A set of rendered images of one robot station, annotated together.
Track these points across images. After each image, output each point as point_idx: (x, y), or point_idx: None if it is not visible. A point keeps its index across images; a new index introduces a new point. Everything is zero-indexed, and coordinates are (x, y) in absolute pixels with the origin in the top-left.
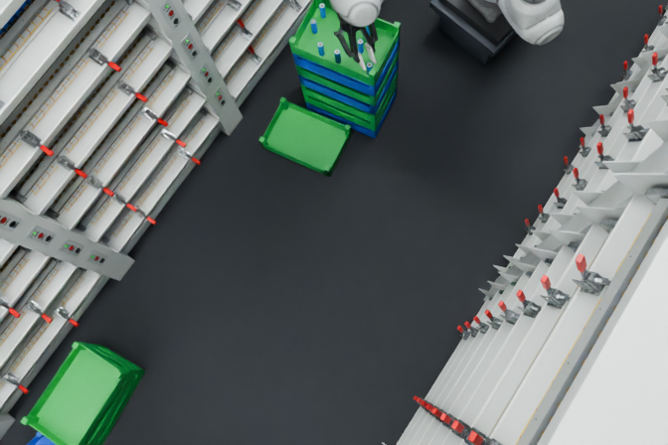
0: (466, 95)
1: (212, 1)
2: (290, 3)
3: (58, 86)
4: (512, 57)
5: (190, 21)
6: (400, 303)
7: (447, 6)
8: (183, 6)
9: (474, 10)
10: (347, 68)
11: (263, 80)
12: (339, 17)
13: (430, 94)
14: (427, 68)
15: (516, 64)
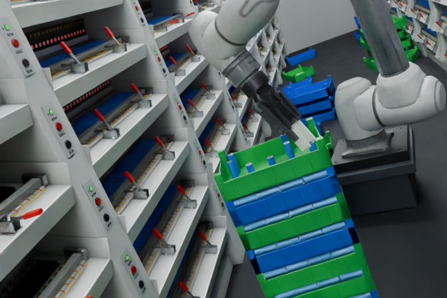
0: (429, 228)
1: (111, 162)
2: (204, 250)
3: None
4: (432, 190)
5: (88, 162)
6: None
7: (343, 171)
8: (74, 132)
9: (366, 154)
10: (291, 158)
11: None
12: (249, 87)
13: (396, 249)
14: (372, 237)
15: (440, 191)
